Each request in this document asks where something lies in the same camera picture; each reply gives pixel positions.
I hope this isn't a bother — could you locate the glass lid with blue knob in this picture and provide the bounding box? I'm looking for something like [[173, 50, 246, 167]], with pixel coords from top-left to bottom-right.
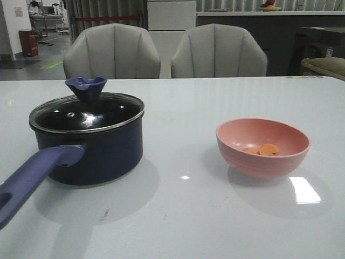
[[29, 76, 144, 134]]

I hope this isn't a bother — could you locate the red barrier belt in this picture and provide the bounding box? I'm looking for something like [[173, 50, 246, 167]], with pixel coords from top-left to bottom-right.
[[74, 15, 142, 22]]

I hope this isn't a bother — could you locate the right grey upholstered chair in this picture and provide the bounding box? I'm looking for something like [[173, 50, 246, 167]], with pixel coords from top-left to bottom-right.
[[170, 24, 268, 78]]

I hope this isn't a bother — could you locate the grey upholstered chair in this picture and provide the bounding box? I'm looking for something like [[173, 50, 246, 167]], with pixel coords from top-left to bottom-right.
[[63, 23, 161, 79], [170, 24, 268, 78]]

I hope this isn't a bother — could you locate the dark blue saucepan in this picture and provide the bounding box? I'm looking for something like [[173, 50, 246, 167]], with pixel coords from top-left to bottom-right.
[[1, 115, 143, 227]]

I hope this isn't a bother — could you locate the beige cushion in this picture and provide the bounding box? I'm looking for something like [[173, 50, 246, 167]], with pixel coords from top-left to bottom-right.
[[301, 57, 345, 81]]

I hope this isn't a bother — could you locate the fruit plate on counter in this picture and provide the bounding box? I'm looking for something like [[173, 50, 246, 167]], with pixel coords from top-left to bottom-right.
[[259, 0, 282, 11]]

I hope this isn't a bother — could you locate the white cabinet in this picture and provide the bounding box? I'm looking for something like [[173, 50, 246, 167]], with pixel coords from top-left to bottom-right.
[[147, 1, 196, 78]]

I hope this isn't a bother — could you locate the pink plastic bowl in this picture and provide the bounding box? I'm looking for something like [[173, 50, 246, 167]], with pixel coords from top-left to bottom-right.
[[216, 118, 311, 179]]

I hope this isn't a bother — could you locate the red trash bin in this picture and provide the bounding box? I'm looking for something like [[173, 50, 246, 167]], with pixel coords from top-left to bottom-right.
[[18, 29, 38, 57]]

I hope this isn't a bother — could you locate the orange ham slice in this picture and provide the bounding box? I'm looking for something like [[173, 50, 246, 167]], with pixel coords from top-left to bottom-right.
[[259, 143, 279, 156]]

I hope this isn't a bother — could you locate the dark grey counter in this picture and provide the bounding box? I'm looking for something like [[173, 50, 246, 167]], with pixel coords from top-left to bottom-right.
[[196, 11, 344, 76]]

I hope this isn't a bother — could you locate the left grey upholstered chair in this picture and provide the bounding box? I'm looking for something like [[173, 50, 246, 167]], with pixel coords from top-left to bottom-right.
[[63, 23, 161, 79]]

